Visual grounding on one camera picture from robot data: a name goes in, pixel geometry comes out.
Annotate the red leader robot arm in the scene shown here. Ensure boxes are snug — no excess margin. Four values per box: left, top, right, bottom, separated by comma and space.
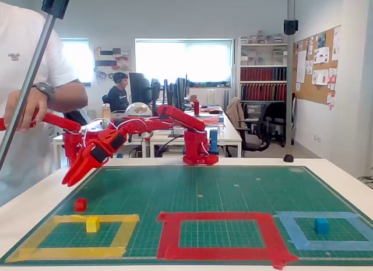
0, 107, 88, 168

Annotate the operator left forearm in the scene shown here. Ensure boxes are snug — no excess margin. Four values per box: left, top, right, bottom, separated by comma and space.
46, 78, 89, 112

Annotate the yellow toy brick cube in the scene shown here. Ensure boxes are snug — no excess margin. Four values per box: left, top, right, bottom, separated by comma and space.
86, 216, 100, 233

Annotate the yellow tape square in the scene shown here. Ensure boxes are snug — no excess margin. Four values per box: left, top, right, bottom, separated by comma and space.
5, 213, 140, 263

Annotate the red tape square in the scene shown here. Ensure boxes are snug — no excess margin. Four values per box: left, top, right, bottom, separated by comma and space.
156, 211, 300, 270

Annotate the blue tape square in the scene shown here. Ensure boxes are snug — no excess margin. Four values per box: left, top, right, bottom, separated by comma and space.
273, 211, 373, 251

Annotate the blue toy brick cube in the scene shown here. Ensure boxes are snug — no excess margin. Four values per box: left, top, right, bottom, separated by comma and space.
314, 217, 330, 235

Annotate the operator left hand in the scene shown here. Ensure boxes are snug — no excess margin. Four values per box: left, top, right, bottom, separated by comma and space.
3, 89, 49, 133

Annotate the orange and blue bottle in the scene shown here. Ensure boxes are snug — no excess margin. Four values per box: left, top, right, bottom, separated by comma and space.
101, 103, 112, 129

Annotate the seated person dark shirt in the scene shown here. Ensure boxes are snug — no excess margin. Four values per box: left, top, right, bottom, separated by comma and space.
107, 72, 131, 113

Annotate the white helmet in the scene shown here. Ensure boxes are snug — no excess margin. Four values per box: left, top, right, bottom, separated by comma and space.
125, 102, 152, 118

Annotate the large black computer monitor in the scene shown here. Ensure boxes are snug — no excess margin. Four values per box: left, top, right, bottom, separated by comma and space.
129, 72, 152, 105

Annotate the dark wristwatch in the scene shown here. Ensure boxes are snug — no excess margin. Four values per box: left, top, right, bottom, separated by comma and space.
31, 82, 56, 103

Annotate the small bright window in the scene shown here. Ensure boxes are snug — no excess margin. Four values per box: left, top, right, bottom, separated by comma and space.
59, 38, 91, 87

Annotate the slanted metal pole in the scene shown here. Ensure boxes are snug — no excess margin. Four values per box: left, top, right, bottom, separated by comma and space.
0, 0, 67, 170

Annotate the blue table clamp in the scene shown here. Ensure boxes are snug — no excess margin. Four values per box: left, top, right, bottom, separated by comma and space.
209, 129, 219, 155

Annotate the green cutting mat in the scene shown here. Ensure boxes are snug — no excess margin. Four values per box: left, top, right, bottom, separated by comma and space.
0, 165, 373, 268

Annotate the wide bright window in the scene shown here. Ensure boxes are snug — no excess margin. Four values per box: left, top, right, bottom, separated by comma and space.
135, 38, 235, 88

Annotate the long white desk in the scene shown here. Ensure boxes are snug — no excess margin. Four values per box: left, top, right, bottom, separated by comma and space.
149, 105, 243, 159

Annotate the beige jacket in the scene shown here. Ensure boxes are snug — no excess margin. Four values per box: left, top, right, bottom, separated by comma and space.
226, 96, 249, 129

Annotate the operator torso white shirt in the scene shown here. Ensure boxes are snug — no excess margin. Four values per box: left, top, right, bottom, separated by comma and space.
0, 1, 79, 207

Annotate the black clamp on slanted pole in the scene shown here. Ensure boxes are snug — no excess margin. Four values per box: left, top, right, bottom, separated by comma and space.
40, 0, 70, 20

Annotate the black office chair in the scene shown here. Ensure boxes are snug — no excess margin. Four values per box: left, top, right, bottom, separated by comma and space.
241, 101, 288, 159

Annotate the white bookshelf with binders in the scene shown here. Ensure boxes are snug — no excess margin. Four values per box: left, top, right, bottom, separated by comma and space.
238, 35, 289, 104

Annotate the upright metal pole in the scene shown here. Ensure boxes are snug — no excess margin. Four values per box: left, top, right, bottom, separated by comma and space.
286, 0, 295, 146

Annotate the cork pin board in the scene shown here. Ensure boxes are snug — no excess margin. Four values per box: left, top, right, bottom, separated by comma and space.
293, 24, 342, 106

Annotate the black clamp on upright pole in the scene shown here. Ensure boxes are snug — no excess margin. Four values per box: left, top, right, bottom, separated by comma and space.
283, 19, 299, 36

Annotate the green plant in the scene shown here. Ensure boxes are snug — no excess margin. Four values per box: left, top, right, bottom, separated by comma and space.
357, 174, 373, 191

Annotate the wall tool rack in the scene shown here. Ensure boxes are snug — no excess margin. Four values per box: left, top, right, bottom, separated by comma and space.
93, 46, 132, 81

